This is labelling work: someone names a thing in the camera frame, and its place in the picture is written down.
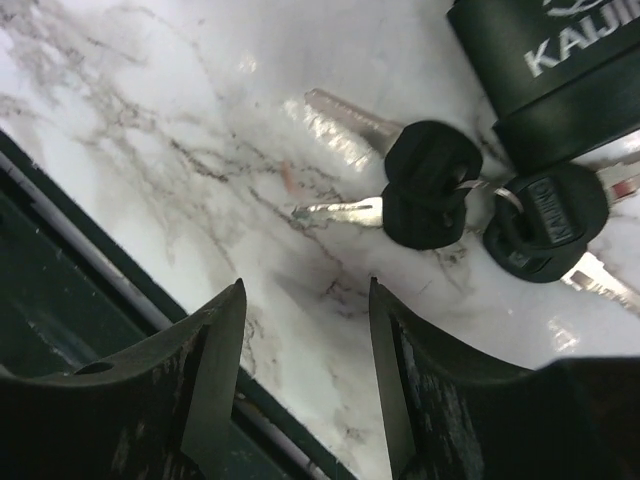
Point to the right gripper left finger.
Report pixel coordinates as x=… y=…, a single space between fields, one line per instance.
x=159 y=409

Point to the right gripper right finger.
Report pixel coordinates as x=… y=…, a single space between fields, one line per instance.
x=451 y=411

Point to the bunch of keys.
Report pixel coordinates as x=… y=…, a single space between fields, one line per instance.
x=537 y=227

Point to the black padlock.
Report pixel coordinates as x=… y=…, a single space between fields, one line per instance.
x=561 y=76

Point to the black mounting rail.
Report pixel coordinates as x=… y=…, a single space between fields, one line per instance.
x=71 y=297

